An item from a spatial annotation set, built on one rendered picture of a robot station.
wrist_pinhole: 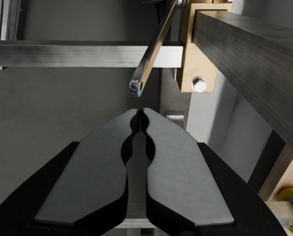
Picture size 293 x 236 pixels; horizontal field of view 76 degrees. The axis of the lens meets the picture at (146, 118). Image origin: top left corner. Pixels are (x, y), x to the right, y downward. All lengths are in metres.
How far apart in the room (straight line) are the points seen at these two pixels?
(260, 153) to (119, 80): 0.92
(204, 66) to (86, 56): 0.16
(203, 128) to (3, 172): 1.84
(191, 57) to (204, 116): 0.38
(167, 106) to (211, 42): 0.32
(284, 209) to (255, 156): 0.17
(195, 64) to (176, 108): 0.24
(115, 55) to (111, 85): 0.98
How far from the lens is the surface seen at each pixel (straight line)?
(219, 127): 0.68
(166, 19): 0.20
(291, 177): 0.45
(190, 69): 0.28
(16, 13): 1.13
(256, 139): 0.55
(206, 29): 0.21
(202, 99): 0.60
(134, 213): 0.36
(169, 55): 0.28
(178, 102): 0.50
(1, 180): 2.26
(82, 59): 0.29
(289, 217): 0.42
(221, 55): 0.17
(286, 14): 0.50
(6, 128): 1.74
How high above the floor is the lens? 1.13
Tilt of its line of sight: 56 degrees down
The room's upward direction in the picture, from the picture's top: 179 degrees clockwise
